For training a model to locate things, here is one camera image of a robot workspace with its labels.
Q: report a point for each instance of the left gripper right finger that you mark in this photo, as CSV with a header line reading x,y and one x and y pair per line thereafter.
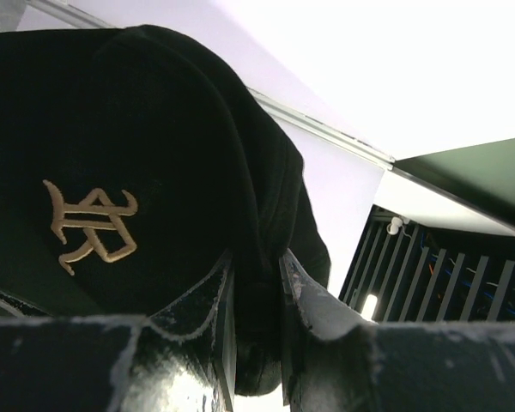
x,y
335,360

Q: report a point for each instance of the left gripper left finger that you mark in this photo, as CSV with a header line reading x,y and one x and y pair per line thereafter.
x,y
183,358

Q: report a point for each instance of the black cap gold letter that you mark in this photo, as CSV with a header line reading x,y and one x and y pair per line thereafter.
x,y
130,161

